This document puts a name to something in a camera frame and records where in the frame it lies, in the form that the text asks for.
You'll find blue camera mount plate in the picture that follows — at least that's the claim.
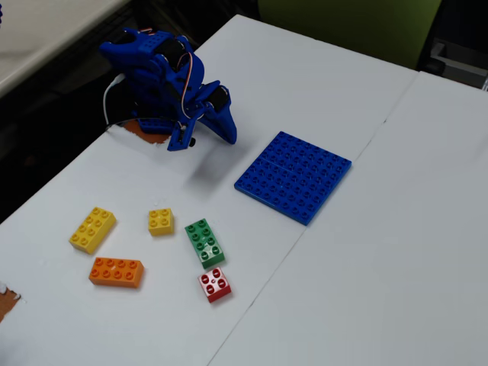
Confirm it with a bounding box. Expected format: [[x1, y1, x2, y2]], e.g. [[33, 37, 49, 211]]
[[166, 114, 196, 153]]

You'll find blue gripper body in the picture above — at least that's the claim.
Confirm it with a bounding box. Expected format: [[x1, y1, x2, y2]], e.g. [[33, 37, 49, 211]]
[[191, 79, 233, 115]]

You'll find orange 2x4 toy block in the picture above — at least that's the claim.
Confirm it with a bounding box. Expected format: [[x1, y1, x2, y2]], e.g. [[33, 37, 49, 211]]
[[88, 256, 146, 289]]

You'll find green 2x4 toy block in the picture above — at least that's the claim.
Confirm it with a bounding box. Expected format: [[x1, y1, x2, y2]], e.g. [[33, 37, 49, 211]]
[[184, 217, 226, 270]]

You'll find white background table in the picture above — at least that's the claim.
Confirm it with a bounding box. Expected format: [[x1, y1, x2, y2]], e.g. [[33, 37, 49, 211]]
[[0, 0, 133, 98]]

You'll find yellow 2x2 toy block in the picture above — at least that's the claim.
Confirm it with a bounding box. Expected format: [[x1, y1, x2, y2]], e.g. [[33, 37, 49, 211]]
[[147, 207, 176, 237]]

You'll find red white servo wire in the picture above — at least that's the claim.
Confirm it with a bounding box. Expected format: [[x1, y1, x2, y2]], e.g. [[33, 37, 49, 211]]
[[175, 51, 196, 129]]

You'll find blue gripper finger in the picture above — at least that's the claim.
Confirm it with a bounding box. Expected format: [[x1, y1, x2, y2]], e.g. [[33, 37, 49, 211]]
[[197, 101, 239, 146]]

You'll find red 2x2 toy block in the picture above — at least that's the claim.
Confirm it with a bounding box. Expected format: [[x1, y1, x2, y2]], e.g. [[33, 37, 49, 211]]
[[197, 266, 233, 304]]

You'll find white cable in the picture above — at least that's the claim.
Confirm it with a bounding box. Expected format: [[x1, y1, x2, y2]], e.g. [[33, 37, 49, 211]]
[[103, 73, 127, 130]]

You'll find green chair back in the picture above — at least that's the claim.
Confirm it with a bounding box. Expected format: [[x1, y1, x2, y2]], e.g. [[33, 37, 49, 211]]
[[258, 0, 444, 71]]

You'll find grey background box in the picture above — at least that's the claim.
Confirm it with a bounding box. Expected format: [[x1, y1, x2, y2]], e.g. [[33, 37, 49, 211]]
[[418, 37, 488, 92]]

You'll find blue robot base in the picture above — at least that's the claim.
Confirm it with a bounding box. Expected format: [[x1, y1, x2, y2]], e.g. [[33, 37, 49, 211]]
[[135, 115, 180, 135]]

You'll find blue 8x8 toy baseplate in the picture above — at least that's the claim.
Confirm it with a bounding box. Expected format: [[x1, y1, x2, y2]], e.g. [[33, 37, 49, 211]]
[[233, 130, 352, 226]]

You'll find yellow 2x4 toy block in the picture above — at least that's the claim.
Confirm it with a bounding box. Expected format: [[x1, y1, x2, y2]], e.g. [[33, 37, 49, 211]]
[[68, 206, 117, 255]]

